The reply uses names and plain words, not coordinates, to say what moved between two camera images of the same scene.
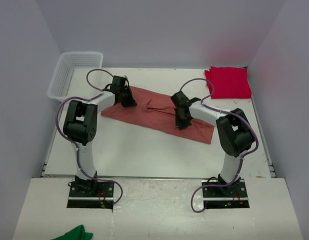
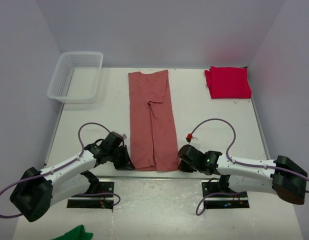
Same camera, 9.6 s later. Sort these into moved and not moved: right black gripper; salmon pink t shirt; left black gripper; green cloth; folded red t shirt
Moved: left black gripper; right black gripper; salmon pink t shirt
Not moved: folded red t shirt; green cloth
